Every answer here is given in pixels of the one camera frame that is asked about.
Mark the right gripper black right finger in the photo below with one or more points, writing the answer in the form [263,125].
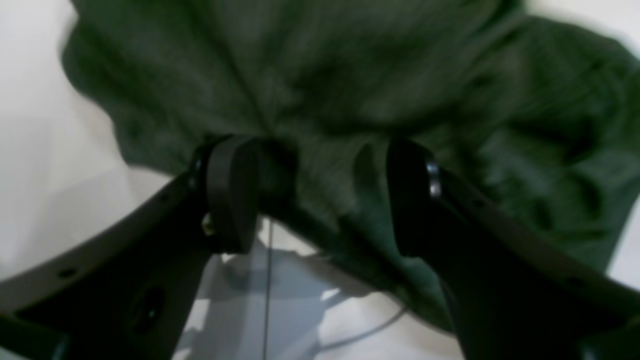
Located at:
[510,295]

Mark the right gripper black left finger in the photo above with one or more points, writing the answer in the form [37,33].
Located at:
[127,293]

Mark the dark green t-shirt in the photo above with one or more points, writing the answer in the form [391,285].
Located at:
[541,116]

